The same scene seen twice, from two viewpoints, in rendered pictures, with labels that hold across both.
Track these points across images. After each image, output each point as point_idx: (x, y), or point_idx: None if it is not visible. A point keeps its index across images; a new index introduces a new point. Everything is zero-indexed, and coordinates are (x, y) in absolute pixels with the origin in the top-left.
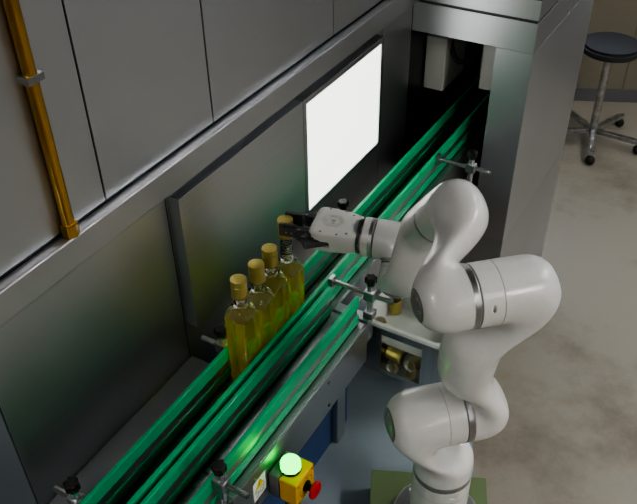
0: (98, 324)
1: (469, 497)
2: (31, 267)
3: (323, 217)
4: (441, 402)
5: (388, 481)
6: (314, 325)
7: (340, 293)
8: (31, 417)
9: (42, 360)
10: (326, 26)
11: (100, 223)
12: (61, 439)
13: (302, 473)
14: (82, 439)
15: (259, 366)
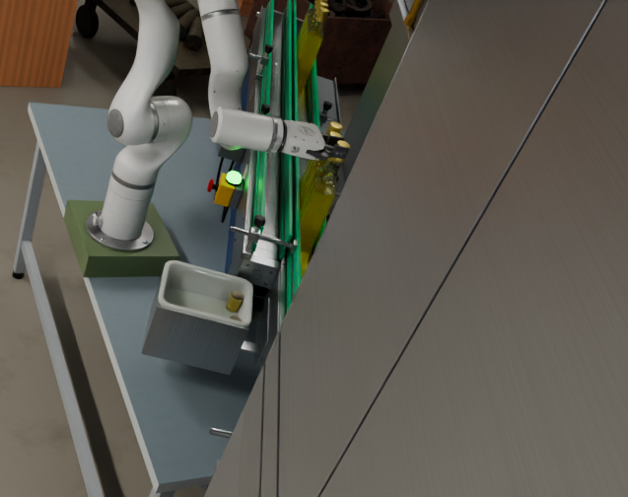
0: (381, 99)
1: (99, 239)
2: (401, 11)
3: (315, 133)
4: (159, 97)
5: (163, 249)
6: (282, 233)
7: (284, 280)
8: (367, 91)
9: (380, 72)
10: None
11: (405, 35)
12: (355, 125)
13: (223, 178)
14: (350, 145)
15: (291, 173)
